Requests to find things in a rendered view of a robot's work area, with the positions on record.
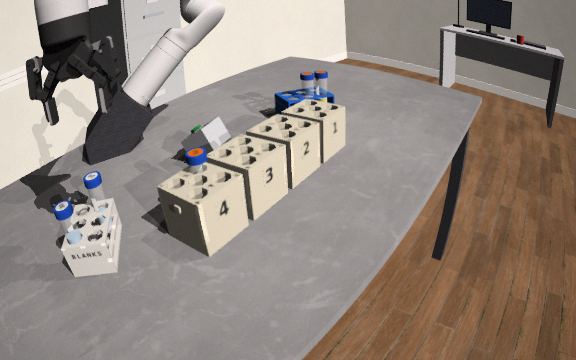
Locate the clear conical tube with tan liquid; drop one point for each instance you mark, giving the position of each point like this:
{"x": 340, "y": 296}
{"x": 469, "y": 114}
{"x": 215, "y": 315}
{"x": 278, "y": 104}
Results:
{"x": 321, "y": 84}

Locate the blue tube rack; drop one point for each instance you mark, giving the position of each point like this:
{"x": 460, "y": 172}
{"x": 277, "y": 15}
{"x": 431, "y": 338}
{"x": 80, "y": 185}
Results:
{"x": 282, "y": 102}

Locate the beige block with holes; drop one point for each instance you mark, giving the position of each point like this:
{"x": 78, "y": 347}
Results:
{"x": 204, "y": 222}
{"x": 265, "y": 181}
{"x": 302, "y": 148}
{"x": 331, "y": 121}

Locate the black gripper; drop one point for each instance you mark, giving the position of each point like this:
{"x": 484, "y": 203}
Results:
{"x": 71, "y": 58}

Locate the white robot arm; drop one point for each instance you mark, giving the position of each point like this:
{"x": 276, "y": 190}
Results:
{"x": 152, "y": 71}

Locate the white tube rack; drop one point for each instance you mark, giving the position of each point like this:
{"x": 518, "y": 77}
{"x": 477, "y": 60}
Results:
{"x": 93, "y": 258}

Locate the conical centrifuge tube with pink liquid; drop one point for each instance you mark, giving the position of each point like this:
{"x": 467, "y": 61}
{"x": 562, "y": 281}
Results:
{"x": 307, "y": 80}

